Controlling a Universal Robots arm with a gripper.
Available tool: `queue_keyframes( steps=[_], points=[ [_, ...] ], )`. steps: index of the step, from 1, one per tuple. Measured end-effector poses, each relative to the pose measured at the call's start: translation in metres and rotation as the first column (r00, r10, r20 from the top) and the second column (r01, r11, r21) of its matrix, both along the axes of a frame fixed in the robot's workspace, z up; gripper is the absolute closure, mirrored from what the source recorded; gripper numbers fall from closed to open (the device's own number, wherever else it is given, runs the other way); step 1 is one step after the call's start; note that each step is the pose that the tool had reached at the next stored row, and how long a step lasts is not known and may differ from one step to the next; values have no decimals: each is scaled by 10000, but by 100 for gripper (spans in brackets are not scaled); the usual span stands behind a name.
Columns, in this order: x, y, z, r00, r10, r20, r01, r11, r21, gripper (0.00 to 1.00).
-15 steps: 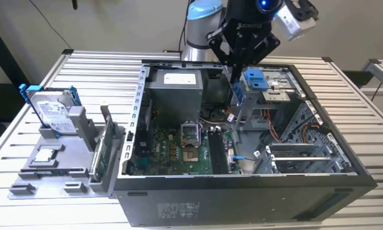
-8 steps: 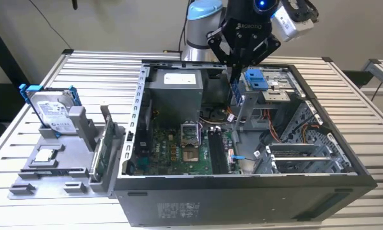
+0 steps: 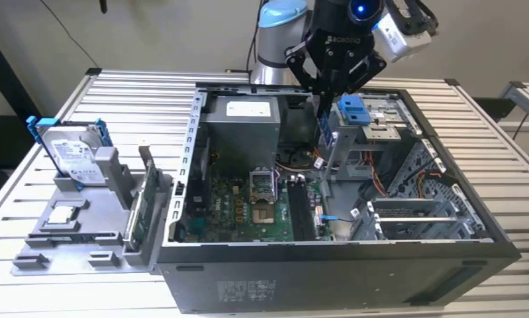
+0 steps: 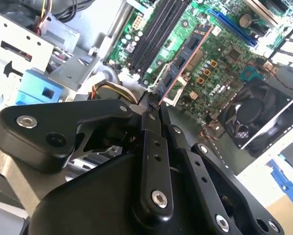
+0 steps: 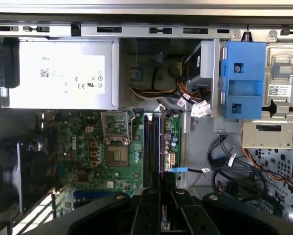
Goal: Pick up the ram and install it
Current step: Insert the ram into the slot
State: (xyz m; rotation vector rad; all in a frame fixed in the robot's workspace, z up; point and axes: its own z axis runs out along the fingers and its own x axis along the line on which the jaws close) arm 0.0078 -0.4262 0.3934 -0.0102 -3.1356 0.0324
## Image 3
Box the black RAM slots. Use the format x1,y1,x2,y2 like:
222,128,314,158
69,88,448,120
288,177,317,241

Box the dark RAM stick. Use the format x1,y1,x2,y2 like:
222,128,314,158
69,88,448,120
26,233,118,242
316,99,340,148

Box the blue plastic drive bracket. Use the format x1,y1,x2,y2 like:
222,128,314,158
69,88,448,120
334,95,370,126

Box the metal socket cover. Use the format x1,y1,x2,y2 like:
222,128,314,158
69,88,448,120
249,170,276,203

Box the CPU socket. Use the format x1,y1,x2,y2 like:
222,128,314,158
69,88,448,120
250,201,276,226

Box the grey metal disk bay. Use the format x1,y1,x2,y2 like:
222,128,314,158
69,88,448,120
349,197,486,241

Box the green motherboard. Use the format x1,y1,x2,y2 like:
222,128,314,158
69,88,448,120
182,165,336,244

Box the blue-tipped black wire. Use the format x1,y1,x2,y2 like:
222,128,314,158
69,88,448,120
318,213,358,223

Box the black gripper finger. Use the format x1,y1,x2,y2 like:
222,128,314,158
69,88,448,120
282,42,332,116
329,54,389,102

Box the orange power wires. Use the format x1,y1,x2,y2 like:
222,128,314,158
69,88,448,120
360,149,388,198

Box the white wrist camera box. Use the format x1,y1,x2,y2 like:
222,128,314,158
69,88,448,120
372,0,441,64

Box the grey parts rack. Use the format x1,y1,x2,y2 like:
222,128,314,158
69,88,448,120
9,147,177,278

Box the silver CPU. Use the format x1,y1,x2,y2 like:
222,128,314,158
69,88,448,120
45,207,77,223

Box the hard disk in blue carrier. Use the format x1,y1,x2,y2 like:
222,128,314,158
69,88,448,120
24,115,113,192

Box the grey power supply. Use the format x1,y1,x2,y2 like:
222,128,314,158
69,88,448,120
200,95,282,173

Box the green graphics card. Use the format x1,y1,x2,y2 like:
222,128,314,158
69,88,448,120
122,138,170,254

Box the grey metal drive cage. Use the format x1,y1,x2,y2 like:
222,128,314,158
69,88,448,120
316,94,424,182

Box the black PC case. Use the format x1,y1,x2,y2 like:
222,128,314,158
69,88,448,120
150,79,522,315

